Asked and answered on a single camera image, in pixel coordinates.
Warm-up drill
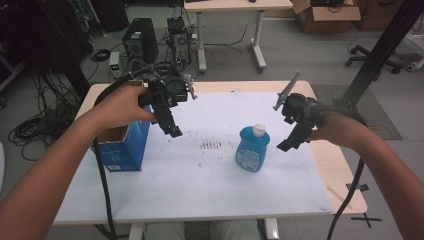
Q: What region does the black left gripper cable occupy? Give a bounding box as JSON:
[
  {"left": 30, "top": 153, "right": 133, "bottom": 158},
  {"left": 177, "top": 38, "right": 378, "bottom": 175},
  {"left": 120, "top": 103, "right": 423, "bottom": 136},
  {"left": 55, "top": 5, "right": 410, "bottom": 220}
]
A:
[{"left": 92, "top": 73, "right": 149, "bottom": 240}]

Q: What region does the blue cardboard box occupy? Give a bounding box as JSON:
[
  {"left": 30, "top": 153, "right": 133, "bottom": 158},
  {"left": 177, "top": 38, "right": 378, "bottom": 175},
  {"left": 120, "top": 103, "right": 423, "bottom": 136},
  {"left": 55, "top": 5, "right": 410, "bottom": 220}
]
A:
[{"left": 96, "top": 105, "right": 153, "bottom": 173}]

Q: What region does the white table mat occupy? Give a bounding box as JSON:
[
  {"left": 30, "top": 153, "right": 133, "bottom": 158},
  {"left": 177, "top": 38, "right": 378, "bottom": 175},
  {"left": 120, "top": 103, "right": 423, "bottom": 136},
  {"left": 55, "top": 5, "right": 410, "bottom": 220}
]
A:
[{"left": 54, "top": 91, "right": 333, "bottom": 224}]

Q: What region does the light wooden background table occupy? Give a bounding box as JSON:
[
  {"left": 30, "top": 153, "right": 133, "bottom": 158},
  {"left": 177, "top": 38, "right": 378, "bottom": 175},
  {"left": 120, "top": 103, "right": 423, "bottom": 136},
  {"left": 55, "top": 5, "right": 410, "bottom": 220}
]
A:
[{"left": 183, "top": 0, "right": 294, "bottom": 74}]

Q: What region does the black aluminium stand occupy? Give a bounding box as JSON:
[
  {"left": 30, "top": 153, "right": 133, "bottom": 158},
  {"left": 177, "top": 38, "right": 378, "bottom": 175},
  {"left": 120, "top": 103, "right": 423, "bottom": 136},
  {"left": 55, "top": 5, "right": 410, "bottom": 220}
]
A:
[{"left": 334, "top": 0, "right": 424, "bottom": 112}]

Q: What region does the blue bottle with white cap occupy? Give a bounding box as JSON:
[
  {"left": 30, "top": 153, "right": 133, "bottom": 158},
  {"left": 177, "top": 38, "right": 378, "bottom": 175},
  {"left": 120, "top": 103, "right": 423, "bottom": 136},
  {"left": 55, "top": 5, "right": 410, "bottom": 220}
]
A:
[{"left": 235, "top": 123, "right": 271, "bottom": 173}]

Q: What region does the white table leg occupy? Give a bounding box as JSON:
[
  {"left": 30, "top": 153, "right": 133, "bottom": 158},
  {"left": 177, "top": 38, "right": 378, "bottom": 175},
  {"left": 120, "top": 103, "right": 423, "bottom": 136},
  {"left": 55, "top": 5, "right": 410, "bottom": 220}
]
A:
[
  {"left": 264, "top": 218, "right": 280, "bottom": 240},
  {"left": 128, "top": 223, "right": 145, "bottom": 240}
]

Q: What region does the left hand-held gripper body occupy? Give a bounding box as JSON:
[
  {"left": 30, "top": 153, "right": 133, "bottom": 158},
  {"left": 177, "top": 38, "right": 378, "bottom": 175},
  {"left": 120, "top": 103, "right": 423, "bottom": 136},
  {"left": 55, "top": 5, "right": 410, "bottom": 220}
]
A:
[{"left": 138, "top": 73, "right": 198, "bottom": 126}]

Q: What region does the pale thin strip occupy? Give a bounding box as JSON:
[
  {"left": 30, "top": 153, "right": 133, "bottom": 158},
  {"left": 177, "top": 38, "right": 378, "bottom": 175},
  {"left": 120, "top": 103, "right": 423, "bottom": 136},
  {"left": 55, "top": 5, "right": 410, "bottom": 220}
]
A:
[{"left": 326, "top": 185, "right": 353, "bottom": 210}]

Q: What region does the bundle of black floor cables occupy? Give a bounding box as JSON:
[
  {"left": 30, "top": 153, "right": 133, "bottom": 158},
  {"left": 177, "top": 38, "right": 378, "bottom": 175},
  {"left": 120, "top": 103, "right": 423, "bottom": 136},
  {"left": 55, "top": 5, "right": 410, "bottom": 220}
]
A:
[{"left": 8, "top": 71, "right": 84, "bottom": 162}]

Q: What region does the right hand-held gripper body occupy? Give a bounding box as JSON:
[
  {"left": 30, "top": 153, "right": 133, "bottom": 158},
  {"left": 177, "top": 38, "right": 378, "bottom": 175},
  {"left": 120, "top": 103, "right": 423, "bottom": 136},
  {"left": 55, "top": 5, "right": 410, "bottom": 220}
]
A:
[{"left": 273, "top": 70, "right": 326, "bottom": 130}]

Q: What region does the black office chair base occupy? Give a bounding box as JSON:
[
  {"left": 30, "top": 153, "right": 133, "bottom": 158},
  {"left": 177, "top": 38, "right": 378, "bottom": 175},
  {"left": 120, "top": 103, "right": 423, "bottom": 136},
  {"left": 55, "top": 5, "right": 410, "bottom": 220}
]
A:
[{"left": 345, "top": 44, "right": 404, "bottom": 75}]

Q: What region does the small grey power supply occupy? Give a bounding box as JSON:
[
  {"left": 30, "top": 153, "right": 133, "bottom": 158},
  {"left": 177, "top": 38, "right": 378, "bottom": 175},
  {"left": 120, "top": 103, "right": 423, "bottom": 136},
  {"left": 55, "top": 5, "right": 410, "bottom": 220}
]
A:
[{"left": 109, "top": 51, "right": 122, "bottom": 79}]

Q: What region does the dark brown box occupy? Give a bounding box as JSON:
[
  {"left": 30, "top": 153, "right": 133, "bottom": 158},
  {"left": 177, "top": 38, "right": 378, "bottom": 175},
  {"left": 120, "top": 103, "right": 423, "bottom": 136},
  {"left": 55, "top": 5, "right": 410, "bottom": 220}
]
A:
[{"left": 353, "top": 0, "right": 406, "bottom": 32}]

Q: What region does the black computer tower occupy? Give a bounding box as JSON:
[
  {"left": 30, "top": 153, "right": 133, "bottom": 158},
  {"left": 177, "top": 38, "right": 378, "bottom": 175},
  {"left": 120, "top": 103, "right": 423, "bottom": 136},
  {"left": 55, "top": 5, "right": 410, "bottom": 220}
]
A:
[{"left": 122, "top": 18, "right": 159, "bottom": 64}]

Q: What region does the open brown cardboard box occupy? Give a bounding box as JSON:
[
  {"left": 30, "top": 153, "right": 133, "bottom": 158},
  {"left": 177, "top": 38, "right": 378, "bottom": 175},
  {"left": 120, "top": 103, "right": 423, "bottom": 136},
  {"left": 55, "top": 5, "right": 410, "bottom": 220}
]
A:
[{"left": 291, "top": 0, "right": 362, "bottom": 34}]

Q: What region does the grey floor mat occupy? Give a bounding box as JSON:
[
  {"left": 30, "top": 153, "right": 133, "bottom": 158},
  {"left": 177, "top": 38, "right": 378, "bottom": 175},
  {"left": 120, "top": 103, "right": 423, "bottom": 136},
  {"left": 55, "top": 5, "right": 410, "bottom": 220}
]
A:
[{"left": 311, "top": 84, "right": 404, "bottom": 141}]

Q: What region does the white floor equipment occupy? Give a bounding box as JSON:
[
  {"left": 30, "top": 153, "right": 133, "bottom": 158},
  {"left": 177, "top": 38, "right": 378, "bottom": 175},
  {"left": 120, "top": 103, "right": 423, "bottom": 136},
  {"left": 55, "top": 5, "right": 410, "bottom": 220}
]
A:
[{"left": 404, "top": 33, "right": 424, "bottom": 73}]

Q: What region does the thin black floor cable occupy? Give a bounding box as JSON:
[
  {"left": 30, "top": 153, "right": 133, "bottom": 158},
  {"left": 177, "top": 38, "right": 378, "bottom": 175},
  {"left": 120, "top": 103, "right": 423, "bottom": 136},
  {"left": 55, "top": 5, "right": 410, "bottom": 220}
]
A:
[{"left": 203, "top": 24, "right": 249, "bottom": 66}]

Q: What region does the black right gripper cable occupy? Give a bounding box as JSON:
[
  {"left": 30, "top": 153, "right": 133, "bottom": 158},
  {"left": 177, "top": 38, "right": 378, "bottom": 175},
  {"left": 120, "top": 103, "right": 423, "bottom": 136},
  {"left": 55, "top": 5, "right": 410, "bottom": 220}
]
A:
[{"left": 318, "top": 104, "right": 368, "bottom": 240}]

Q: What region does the person's left hand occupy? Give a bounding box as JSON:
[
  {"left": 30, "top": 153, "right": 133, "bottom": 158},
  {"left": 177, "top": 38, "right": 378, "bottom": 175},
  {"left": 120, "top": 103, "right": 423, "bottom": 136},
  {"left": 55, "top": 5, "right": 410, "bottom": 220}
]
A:
[{"left": 94, "top": 83, "right": 158, "bottom": 129}]

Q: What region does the black tape strip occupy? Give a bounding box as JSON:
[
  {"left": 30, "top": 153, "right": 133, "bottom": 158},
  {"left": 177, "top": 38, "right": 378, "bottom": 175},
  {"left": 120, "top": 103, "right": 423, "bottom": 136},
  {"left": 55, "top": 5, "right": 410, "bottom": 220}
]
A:
[{"left": 345, "top": 183, "right": 370, "bottom": 193}]

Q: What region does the open computer tower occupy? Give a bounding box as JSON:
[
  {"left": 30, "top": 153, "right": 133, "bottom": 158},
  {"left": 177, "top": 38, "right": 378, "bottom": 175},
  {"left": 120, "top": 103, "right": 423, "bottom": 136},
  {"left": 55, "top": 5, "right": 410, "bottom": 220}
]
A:
[{"left": 166, "top": 16, "right": 193, "bottom": 70}]

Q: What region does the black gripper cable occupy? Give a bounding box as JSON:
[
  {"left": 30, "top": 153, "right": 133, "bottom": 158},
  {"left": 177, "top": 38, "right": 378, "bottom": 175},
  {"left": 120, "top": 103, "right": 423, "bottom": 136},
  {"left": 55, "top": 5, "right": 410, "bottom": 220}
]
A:
[
  {"left": 92, "top": 73, "right": 149, "bottom": 240},
  {"left": 318, "top": 104, "right": 368, "bottom": 240}
]

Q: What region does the black tape cross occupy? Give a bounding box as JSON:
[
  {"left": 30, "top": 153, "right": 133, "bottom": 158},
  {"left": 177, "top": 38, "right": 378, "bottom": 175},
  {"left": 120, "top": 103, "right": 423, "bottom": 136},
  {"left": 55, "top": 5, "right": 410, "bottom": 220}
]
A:
[{"left": 350, "top": 213, "right": 383, "bottom": 229}]

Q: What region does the dark curtain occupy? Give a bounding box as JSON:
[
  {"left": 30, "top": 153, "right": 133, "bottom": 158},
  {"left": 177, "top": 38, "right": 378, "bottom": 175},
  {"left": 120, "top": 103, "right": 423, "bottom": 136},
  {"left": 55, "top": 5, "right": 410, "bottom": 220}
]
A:
[{"left": 0, "top": 0, "right": 92, "bottom": 98}]

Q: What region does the person's right hand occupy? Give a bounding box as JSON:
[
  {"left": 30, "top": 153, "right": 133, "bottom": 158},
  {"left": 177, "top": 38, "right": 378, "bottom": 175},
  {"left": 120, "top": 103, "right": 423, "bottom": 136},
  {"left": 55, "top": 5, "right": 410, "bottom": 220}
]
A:
[{"left": 308, "top": 111, "right": 366, "bottom": 151}]

